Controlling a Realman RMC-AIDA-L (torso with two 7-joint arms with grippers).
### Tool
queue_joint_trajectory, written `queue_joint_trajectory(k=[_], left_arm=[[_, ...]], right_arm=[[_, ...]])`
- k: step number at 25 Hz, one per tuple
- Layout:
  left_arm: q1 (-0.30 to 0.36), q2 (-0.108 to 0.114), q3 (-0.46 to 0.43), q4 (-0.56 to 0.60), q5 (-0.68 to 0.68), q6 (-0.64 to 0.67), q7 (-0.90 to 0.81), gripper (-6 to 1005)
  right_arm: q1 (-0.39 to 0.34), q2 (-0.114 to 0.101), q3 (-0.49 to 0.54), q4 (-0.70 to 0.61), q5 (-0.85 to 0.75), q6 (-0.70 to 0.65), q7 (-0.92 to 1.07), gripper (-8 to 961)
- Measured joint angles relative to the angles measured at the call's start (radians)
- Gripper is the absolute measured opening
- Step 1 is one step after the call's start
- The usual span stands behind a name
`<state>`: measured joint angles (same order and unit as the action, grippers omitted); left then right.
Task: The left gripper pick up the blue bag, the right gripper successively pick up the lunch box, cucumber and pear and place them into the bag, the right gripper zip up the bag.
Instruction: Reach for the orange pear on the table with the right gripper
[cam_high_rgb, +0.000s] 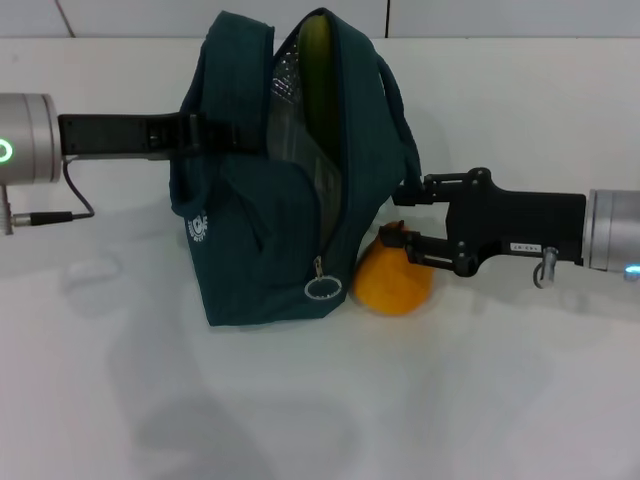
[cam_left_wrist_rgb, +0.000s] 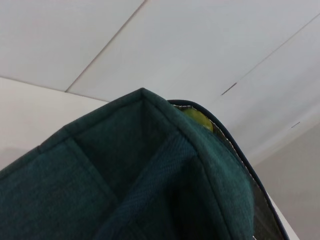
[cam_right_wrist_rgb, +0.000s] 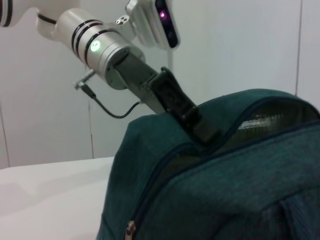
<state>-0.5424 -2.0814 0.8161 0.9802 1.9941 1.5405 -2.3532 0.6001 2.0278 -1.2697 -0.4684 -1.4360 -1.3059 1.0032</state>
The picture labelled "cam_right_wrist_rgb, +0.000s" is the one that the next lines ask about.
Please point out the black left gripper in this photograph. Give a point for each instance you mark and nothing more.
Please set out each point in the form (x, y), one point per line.
(135, 72)

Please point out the dark teal insulated bag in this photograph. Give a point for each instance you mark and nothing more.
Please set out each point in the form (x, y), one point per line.
(225, 187)

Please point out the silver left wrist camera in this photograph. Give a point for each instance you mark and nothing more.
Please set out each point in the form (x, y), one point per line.
(150, 22)

